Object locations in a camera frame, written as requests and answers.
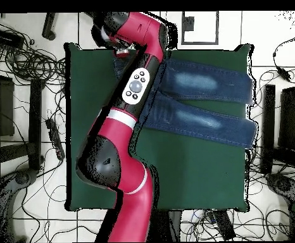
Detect blue denim jeans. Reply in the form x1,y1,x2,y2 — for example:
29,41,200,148
113,56,258,150

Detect black chair leg with caster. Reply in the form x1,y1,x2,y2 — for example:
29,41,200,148
41,12,58,41

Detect black power strip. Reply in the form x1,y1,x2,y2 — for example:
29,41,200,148
45,118,66,161
213,209,236,241

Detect dark green table cloth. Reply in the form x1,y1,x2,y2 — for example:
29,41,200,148
64,42,254,213

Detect black power adapter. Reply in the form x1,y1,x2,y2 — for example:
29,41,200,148
275,66,293,82

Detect grey square frame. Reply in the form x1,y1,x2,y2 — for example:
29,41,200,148
180,11,220,46

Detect tangle of black cables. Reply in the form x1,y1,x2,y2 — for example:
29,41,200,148
0,18,67,87

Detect black stand frame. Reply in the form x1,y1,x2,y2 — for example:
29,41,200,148
0,57,46,175
260,64,295,178

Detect black box with cables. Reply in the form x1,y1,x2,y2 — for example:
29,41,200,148
0,28,25,48

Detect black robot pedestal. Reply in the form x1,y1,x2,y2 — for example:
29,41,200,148
147,209,182,242

